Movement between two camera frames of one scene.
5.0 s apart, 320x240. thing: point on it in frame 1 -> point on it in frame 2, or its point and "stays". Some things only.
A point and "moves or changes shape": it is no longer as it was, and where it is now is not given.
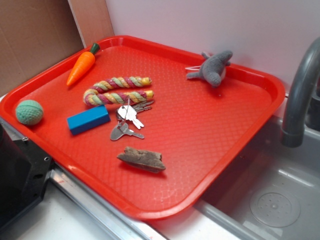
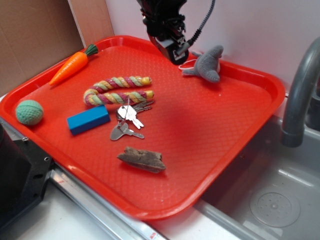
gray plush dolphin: [213, 68] moves or changes shape
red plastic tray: [122, 116] stays
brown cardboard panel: [35, 33] stays
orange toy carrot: [83, 65] -> [73, 65]
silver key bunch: [125, 113] stays
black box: [24, 169] stays
